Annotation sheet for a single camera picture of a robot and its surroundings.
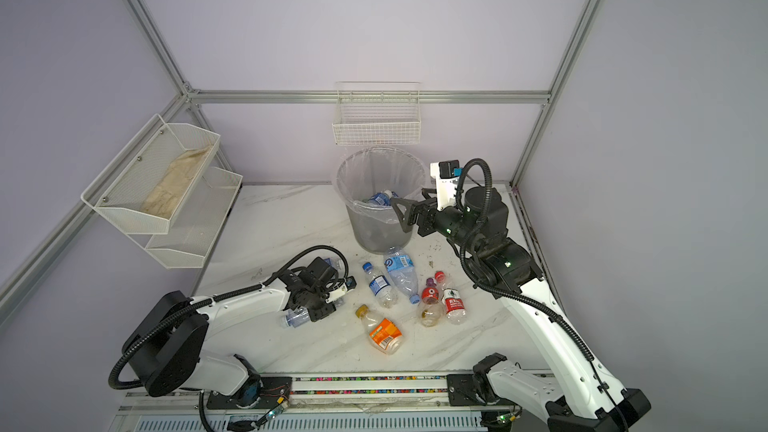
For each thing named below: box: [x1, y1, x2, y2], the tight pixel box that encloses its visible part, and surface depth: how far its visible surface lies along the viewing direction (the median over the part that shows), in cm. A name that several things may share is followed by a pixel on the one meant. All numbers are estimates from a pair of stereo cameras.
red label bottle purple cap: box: [421, 277, 439, 305], surface depth 89 cm
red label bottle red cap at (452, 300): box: [434, 271, 466, 325], surface depth 85 cm
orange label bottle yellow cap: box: [355, 304, 403, 355], surface depth 82 cm
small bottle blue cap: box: [362, 261, 397, 308], surface depth 89 cm
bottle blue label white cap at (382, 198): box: [368, 189, 393, 207], surface depth 94 cm
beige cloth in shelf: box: [140, 145, 210, 219], surface depth 81 cm
